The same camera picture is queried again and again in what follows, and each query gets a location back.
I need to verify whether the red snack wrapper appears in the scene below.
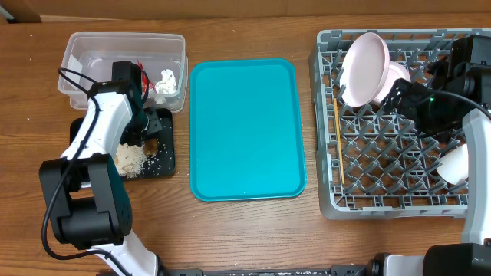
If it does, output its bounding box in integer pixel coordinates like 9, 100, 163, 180
137, 61, 154, 94

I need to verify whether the brown food scrap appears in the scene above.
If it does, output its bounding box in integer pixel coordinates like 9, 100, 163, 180
143, 138, 159, 157

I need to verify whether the large white plate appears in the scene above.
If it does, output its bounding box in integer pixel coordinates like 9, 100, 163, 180
339, 32, 390, 107

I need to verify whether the black plastic tray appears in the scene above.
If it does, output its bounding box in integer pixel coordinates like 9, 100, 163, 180
61, 106, 175, 185

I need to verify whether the cooked rice pile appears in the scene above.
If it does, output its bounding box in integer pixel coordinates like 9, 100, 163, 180
114, 143, 155, 179

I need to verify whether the white napkin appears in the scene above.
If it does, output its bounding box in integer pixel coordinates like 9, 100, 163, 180
154, 69, 177, 104

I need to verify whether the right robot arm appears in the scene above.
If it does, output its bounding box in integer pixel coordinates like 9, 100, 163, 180
367, 34, 490, 275

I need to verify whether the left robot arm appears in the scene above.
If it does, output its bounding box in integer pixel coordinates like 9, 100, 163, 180
39, 61, 166, 275

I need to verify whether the grey dishwasher rack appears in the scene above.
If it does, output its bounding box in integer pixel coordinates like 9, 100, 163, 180
309, 29, 467, 220

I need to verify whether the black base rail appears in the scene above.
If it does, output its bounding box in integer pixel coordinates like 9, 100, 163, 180
153, 252, 427, 276

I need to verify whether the pink bowl with rice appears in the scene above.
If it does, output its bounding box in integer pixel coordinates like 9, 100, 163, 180
373, 61, 410, 106

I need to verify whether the teal serving tray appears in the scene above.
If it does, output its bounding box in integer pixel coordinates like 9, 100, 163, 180
189, 58, 307, 202

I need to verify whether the white cup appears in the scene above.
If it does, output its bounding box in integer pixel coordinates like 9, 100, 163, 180
437, 144, 469, 185

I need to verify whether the clear plastic waste bin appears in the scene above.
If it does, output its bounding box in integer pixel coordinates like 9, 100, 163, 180
61, 32, 188, 113

